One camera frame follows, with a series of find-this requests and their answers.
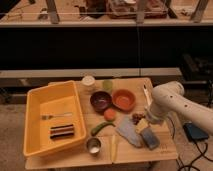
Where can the blue sponge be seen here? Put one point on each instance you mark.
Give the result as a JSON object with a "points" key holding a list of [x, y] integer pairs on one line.
{"points": [[150, 138]]}

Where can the white toothbrush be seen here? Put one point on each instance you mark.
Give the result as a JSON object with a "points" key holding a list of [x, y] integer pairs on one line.
{"points": [[147, 95]]}

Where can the wooden table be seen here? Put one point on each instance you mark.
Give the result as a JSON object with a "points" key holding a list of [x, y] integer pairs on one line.
{"points": [[78, 156]]}

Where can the grey blue cloth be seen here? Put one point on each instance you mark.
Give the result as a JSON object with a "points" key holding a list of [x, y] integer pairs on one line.
{"points": [[126, 129]]}

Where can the green pepper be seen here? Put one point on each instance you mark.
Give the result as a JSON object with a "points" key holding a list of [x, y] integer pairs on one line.
{"points": [[99, 127]]}

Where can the orange bowl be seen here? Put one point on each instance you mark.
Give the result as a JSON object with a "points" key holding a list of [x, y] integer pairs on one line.
{"points": [[123, 99]]}

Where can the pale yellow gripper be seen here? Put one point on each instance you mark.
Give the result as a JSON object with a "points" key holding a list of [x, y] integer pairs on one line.
{"points": [[142, 124]]}

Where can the dark striped block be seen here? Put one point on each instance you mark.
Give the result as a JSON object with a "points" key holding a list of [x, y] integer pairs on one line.
{"points": [[62, 131]]}

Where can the light green cup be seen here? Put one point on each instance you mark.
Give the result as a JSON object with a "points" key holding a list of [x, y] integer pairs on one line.
{"points": [[107, 85]]}

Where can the dark purple bowl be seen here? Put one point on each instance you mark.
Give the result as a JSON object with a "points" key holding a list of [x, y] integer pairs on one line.
{"points": [[100, 101]]}

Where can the small metal cup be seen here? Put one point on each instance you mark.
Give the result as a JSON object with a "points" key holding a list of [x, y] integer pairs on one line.
{"points": [[93, 145]]}

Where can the silver fork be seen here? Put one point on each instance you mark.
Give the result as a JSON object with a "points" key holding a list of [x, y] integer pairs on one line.
{"points": [[48, 117]]}

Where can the orange round fruit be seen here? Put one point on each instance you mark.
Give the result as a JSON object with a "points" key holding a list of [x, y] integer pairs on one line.
{"points": [[109, 114]]}

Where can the black foot pedal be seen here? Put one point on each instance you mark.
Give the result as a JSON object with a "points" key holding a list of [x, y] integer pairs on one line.
{"points": [[194, 133]]}

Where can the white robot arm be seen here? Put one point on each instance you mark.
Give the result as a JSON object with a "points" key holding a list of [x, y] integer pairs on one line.
{"points": [[170, 97]]}

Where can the brown grape cluster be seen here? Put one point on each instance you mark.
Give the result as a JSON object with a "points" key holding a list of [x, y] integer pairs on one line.
{"points": [[137, 117]]}

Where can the yellow plastic tray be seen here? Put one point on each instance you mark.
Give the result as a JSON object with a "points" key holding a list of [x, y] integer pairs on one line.
{"points": [[56, 98]]}

